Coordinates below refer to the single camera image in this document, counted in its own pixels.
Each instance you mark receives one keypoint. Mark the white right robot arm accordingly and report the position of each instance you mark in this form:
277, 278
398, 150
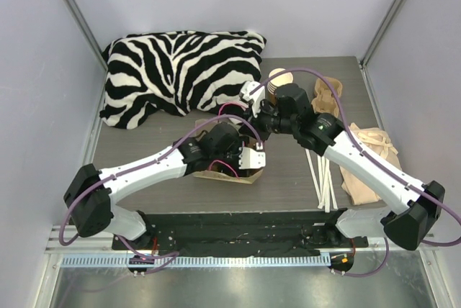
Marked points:
412, 206

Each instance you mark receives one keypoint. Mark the perforated metal rail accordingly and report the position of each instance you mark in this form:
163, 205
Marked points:
119, 260

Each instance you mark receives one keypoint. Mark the stack of paper cups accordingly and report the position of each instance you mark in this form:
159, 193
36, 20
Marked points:
280, 80

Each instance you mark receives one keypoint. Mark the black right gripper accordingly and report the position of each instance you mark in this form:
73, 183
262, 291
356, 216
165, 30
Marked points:
254, 121

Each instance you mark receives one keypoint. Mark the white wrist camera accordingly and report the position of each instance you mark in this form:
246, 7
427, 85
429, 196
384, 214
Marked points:
253, 93
252, 157

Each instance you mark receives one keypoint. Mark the pink paper gift bag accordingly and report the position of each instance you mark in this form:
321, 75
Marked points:
221, 171

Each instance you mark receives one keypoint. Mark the white wrapped straw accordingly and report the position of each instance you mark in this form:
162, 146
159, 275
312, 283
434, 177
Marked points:
320, 182
326, 187
315, 182
331, 191

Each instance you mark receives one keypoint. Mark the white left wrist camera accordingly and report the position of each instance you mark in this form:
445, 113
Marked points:
252, 157

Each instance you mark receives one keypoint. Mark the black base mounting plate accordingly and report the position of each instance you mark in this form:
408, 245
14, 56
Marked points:
246, 234

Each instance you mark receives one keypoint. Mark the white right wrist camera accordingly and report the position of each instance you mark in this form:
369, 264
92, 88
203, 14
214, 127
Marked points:
253, 93

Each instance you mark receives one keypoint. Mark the zebra print pillow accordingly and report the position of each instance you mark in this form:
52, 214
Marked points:
178, 72

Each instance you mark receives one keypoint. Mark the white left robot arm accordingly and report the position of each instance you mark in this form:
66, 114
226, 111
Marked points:
94, 195

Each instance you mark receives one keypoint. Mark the beige folded cloth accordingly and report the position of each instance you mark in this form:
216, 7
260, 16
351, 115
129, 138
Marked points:
379, 142

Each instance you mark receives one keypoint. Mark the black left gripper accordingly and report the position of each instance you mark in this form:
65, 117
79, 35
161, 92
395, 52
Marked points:
230, 158

